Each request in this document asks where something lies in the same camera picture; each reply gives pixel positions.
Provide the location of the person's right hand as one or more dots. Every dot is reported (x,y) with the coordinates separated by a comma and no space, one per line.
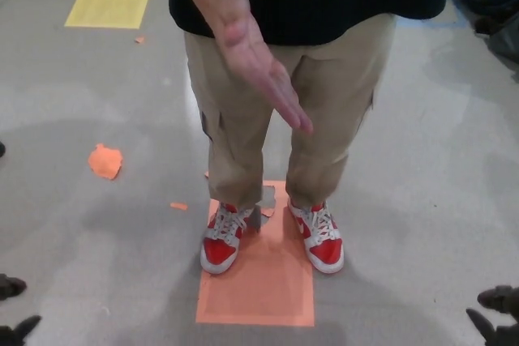
(255,58)

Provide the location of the robot right black hand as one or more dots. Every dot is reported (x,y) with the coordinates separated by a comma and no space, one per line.
(500,321)

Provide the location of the person's left red white sneaker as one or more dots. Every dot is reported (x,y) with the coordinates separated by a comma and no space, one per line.
(322,246)

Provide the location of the person's red white sneaker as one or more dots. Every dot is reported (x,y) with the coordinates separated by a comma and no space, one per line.
(221,249)
(322,246)

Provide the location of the person's right red white sneaker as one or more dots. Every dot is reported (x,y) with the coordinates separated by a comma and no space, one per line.
(221,249)

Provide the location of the khaki cargo trousers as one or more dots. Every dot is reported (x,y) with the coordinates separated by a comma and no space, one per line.
(239,131)

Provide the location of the tiny orange scrap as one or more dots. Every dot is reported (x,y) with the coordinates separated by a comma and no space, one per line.
(139,39)

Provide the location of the small flat orange paper scrap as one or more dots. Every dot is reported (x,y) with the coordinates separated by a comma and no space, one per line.
(178,206)

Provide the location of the crumpled orange paper piece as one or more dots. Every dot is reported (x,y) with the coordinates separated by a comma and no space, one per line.
(104,161)

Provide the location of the orange rectangular floor sheet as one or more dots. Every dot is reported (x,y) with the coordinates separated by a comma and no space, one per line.
(263,289)

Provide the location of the dark grey bag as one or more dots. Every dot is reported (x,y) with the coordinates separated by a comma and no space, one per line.
(504,38)

